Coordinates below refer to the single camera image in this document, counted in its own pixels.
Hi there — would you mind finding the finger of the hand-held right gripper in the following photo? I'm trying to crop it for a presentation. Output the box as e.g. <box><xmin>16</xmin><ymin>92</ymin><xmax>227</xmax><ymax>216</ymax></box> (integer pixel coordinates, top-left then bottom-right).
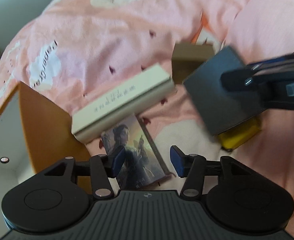
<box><xmin>245</xmin><ymin>50</ymin><xmax>294</xmax><ymax>72</ymax></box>
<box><xmin>220</xmin><ymin>66</ymin><xmax>270</xmax><ymax>92</ymax></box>

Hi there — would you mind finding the small gold box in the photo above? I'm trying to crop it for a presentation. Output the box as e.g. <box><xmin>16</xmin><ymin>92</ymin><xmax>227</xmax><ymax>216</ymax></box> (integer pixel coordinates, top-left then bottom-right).
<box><xmin>171</xmin><ymin>43</ymin><xmax>215</xmax><ymax>85</ymax></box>

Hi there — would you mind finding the dark grey book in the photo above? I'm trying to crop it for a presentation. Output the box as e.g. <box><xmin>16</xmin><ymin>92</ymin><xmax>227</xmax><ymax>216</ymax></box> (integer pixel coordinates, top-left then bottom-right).
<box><xmin>182</xmin><ymin>45</ymin><xmax>270</xmax><ymax>136</ymax></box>

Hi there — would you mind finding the pink printed blanket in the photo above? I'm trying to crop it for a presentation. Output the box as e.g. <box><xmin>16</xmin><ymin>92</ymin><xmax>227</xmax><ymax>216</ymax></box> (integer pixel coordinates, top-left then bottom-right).
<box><xmin>0</xmin><ymin>0</ymin><xmax>294</xmax><ymax>233</ymax></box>

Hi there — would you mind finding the illustrated cover book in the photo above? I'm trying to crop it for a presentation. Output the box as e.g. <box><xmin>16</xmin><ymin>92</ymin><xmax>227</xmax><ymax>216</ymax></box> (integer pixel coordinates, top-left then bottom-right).
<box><xmin>100</xmin><ymin>114</ymin><xmax>172</xmax><ymax>189</ymax></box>

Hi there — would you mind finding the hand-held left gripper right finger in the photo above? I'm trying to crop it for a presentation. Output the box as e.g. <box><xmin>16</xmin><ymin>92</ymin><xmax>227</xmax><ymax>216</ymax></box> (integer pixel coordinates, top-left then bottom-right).
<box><xmin>170</xmin><ymin>145</ymin><xmax>253</xmax><ymax>198</ymax></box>

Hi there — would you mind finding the cream white book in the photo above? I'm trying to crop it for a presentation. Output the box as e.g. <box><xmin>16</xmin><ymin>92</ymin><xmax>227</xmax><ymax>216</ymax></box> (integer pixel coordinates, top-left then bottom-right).
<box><xmin>71</xmin><ymin>64</ymin><xmax>174</xmax><ymax>144</ymax></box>

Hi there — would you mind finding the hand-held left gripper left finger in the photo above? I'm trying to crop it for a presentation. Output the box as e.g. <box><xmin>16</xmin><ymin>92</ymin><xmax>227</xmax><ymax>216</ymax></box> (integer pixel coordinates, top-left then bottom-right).
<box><xmin>43</xmin><ymin>145</ymin><xmax>126</xmax><ymax>200</ymax></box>

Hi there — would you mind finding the orange cardboard box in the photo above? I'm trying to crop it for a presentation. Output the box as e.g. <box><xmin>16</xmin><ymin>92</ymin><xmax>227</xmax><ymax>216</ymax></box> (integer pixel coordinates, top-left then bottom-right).
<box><xmin>0</xmin><ymin>82</ymin><xmax>120</xmax><ymax>240</ymax></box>

